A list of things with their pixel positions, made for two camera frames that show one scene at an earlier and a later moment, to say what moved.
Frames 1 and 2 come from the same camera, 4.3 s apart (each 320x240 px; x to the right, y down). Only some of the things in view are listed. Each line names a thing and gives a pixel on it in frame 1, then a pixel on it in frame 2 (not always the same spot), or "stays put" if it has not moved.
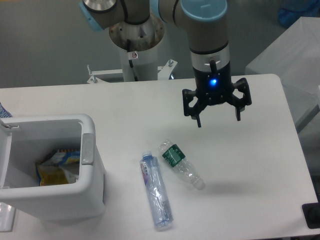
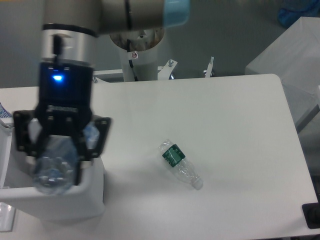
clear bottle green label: (174, 157) stays put
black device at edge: (311, 213) stays put
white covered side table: (294, 57) stays put
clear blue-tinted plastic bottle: (158, 201) -> (56, 166)
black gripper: (213, 88) -> (64, 106)
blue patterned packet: (4, 113) stays put
